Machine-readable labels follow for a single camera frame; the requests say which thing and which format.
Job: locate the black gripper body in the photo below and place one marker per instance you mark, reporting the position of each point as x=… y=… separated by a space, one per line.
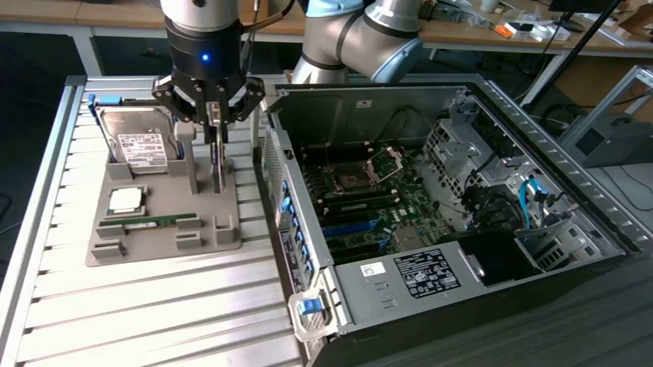
x=204 y=49

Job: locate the graphics card with metal bracket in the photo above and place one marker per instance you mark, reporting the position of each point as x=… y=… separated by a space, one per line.
x=219 y=168

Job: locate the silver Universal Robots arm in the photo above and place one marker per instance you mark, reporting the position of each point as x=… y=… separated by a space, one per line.
x=357 y=34

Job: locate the silver hard disk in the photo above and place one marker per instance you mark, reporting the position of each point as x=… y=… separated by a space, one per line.
x=132 y=130

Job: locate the hard disk drive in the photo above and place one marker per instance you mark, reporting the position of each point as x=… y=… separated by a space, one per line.
x=104 y=100

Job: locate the brown cardboard box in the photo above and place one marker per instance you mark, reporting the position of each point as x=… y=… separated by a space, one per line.
x=258 y=7

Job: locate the silver CPU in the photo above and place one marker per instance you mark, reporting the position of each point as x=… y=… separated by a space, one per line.
x=126 y=200

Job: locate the CPU socket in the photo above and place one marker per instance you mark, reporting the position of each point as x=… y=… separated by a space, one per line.
x=351 y=179

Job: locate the wooden desk with grey legs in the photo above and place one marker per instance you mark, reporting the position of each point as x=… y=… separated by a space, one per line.
x=51 y=15

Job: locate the green RAM stick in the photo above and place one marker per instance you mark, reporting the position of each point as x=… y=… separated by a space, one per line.
x=152 y=220

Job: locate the metal socket cover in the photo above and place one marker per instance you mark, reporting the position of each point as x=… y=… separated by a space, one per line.
x=387 y=160

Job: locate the black RAM slot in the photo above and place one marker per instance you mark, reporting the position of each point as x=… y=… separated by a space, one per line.
x=357 y=195

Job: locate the black RAM stick with label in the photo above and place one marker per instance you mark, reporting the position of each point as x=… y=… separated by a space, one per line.
x=357 y=207

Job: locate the black expansion slot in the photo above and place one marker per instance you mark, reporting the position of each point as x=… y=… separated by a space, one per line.
x=357 y=252
x=347 y=219

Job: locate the grey plastic parts rack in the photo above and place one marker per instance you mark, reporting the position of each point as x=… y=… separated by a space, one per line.
x=163 y=244

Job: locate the blue expansion slot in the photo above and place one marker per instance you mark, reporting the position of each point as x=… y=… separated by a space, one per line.
x=351 y=228

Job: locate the silver drive cage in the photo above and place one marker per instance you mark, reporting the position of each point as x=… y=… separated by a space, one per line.
x=454 y=149

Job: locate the cluttered wooden desk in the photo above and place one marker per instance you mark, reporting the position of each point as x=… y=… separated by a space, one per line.
x=459 y=36

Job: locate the green motherboard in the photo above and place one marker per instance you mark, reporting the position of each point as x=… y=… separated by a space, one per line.
x=433 y=218

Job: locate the grey chipset heatsink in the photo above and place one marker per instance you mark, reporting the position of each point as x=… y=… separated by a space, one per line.
x=410 y=237

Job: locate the orange box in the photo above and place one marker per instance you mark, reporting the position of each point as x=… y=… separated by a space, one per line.
x=503 y=30

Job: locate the white cup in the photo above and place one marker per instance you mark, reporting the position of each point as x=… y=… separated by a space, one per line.
x=491 y=4

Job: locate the blue case latch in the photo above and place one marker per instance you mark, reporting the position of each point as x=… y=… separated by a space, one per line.
x=310 y=308

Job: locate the grey power supply unit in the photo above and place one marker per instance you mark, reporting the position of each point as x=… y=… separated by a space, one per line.
x=367 y=302

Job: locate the white box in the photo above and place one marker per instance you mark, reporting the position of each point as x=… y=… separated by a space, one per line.
x=560 y=34

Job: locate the black monitor with stand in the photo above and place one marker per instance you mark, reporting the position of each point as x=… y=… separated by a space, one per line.
x=569 y=23

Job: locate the black tripod pole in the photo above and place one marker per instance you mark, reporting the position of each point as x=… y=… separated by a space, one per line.
x=582 y=41

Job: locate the silver disk bay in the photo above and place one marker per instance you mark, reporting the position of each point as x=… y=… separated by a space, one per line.
x=556 y=252

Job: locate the grey computer tower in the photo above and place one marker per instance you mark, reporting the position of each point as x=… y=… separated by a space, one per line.
x=622 y=145

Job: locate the brown cardboard piece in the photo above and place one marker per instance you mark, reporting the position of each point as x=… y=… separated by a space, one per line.
x=640 y=19

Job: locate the black and grey PC case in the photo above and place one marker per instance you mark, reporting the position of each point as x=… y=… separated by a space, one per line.
x=561 y=306

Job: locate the aluminium frame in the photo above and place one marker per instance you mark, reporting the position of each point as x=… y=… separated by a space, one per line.
x=582 y=114

